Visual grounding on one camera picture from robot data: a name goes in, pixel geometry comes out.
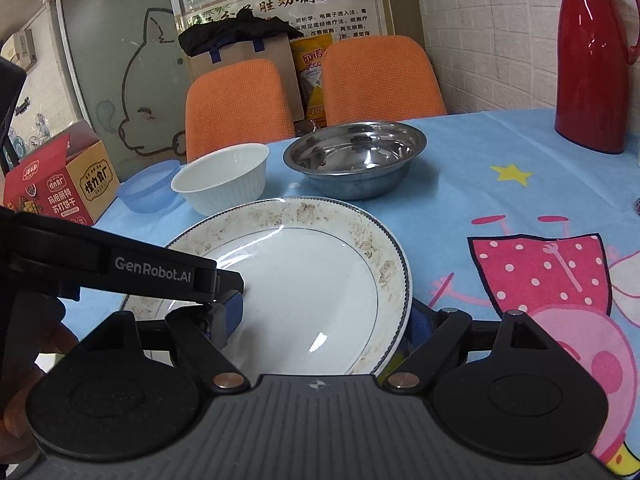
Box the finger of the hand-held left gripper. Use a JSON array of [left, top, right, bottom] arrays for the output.
[[215, 268, 247, 307]]

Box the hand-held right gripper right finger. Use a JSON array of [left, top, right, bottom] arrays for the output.
[[376, 302, 547, 392]]

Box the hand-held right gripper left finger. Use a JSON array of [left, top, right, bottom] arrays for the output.
[[95, 291, 252, 394]]

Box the white floral rim plate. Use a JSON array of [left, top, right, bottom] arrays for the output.
[[120, 196, 414, 377]]

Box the person's left hand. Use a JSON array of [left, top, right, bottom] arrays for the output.
[[0, 291, 77, 467]]

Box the red cracker box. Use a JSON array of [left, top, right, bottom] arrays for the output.
[[2, 120, 121, 227]]

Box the blue plastic bowl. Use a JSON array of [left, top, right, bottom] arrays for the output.
[[116, 160, 189, 215]]

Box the white ribbed ceramic bowl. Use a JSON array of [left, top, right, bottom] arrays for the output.
[[171, 143, 271, 217]]

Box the blue cartoon tablecloth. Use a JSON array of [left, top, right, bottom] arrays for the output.
[[60, 107, 640, 480]]

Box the stainless steel bowl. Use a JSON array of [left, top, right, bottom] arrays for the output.
[[283, 121, 428, 201]]

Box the orange fabric chair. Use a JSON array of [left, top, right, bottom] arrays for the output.
[[185, 58, 297, 164], [321, 35, 448, 128]]

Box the dark flat panel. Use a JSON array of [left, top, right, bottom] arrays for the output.
[[0, 57, 28, 171]]

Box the yellow snack bag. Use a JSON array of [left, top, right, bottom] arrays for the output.
[[290, 40, 329, 127]]

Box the brown paper bag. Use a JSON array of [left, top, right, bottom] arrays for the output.
[[186, 35, 306, 123]]

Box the black cloth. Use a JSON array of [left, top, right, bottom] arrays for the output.
[[178, 13, 305, 57]]

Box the red thermos jug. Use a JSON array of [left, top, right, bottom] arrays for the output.
[[554, 0, 640, 155]]

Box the cartoon cat wall decal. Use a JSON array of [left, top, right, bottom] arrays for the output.
[[95, 7, 189, 159]]

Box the wall poster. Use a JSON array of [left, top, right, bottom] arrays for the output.
[[172, 0, 392, 54]]

